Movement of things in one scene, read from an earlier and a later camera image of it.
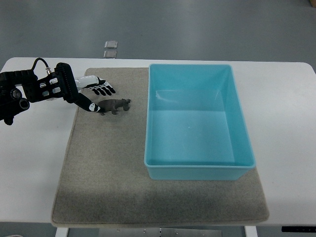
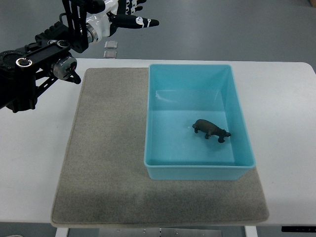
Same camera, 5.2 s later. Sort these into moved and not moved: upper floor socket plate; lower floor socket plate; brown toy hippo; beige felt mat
Moved: brown toy hippo
Not moved: beige felt mat; upper floor socket plate; lower floor socket plate
